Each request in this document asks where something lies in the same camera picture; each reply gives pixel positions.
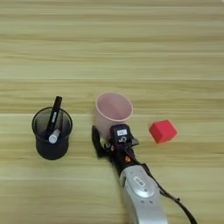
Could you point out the black mesh pen holder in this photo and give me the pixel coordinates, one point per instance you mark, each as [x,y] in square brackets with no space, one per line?
[52,150]

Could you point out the black marker pen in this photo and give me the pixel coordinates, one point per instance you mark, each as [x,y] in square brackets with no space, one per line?
[54,112]

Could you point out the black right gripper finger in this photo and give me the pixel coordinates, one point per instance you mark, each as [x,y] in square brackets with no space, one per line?
[134,141]
[97,144]

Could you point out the red cube block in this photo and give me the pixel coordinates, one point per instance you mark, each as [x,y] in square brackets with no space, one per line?
[162,131]

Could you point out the white capped pen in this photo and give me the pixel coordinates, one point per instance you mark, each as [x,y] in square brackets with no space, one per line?
[54,136]

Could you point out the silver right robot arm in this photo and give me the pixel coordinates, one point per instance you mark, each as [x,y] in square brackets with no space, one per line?
[144,201]

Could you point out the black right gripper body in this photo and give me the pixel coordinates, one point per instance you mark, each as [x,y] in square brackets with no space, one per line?
[122,160]

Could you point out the pink plastic cup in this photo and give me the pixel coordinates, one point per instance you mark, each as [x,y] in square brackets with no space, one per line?
[112,108]

